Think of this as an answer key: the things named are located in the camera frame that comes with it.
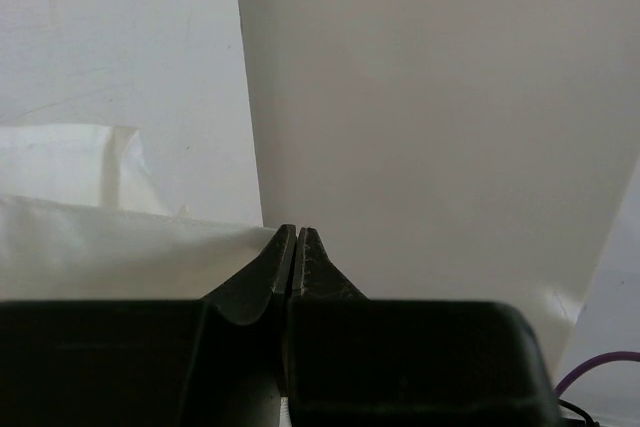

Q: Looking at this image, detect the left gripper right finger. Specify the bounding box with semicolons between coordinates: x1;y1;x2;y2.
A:
289;227;367;301

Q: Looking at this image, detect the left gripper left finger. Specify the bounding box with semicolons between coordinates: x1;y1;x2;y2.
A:
204;224;295;325

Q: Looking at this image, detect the white pleated skirt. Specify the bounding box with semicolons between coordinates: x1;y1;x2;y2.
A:
1;124;273;301

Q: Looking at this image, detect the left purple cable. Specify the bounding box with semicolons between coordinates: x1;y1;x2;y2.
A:
552;350;640;393

